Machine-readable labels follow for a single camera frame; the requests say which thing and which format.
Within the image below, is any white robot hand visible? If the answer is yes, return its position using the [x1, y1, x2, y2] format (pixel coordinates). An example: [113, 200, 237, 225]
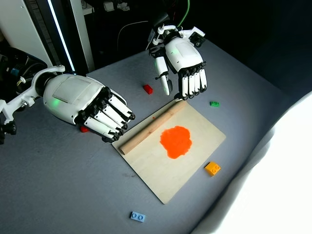
[149, 39, 208, 102]
[42, 74, 136, 144]

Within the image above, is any wooden rolling pin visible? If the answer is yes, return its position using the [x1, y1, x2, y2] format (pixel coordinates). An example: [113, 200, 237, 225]
[118, 99, 188, 156]

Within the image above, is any grey table cloth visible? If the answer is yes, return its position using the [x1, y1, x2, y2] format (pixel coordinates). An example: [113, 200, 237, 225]
[0, 39, 299, 234]

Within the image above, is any orange play dough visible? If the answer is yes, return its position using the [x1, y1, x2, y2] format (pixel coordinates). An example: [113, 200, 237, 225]
[159, 125, 193, 160]

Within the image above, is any white cabinet with light strip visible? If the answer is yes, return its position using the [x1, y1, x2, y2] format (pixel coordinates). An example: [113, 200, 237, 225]
[0, 0, 96, 76]

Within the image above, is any yellow toy brick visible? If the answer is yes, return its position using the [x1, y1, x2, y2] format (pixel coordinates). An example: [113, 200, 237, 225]
[204, 161, 222, 177]

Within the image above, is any light wooden board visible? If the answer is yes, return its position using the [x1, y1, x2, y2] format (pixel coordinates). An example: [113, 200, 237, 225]
[111, 99, 227, 205]

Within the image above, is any blue toy brick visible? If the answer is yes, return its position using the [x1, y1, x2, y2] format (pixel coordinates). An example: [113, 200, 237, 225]
[129, 211, 147, 223]

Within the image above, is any white backdrop sheet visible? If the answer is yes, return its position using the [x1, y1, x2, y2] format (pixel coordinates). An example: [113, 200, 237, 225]
[190, 90, 312, 234]

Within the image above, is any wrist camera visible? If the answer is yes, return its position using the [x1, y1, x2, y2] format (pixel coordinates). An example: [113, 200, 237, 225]
[0, 120, 17, 145]
[181, 26, 206, 48]

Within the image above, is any green cable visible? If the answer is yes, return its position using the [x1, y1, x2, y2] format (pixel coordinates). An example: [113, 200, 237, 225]
[176, 0, 191, 27]

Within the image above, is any thin white cable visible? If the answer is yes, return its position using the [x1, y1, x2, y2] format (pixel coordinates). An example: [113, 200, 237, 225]
[117, 20, 149, 49]

